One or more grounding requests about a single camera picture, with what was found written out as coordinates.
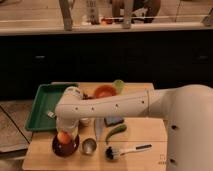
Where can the small metal cup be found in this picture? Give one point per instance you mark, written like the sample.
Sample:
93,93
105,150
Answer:
89,146

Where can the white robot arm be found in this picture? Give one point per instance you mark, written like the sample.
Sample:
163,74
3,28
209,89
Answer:
187,109

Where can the green plastic cup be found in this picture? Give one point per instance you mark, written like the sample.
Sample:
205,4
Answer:
119,85

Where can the dark purple bowl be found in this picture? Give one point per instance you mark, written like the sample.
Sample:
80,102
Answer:
64,150

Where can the green plastic tray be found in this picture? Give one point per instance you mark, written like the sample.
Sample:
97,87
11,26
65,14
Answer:
45,101

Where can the orange apple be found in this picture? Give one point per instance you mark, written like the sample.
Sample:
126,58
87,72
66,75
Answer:
63,137

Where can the black dish brush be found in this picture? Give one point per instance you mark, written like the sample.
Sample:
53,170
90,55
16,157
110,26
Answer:
113,153

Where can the dark small object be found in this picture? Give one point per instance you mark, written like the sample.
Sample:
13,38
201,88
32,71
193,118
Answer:
87,97

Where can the orange bowl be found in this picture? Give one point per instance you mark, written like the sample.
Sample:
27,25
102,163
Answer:
104,91

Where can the green chili pepper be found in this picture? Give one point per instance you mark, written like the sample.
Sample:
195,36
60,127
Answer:
116,130

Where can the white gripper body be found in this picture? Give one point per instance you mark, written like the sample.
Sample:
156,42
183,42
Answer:
68,125

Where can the blue sponge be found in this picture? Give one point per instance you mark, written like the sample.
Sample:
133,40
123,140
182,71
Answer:
112,121

